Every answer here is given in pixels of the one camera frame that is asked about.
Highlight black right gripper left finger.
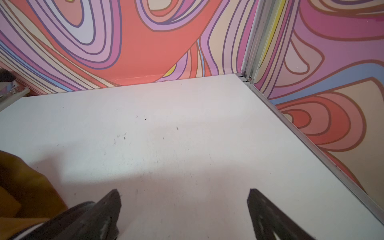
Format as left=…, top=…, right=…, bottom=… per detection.
left=54, top=189, right=122, bottom=240

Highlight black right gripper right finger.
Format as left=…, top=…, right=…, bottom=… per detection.
left=247, top=189, right=313, bottom=240

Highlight mustard brown trousers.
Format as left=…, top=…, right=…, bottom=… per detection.
left=1, top=151, right=68, bottom=240

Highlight black leather belt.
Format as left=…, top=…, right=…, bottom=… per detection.
left=8, top=201, right=96, bottom=240

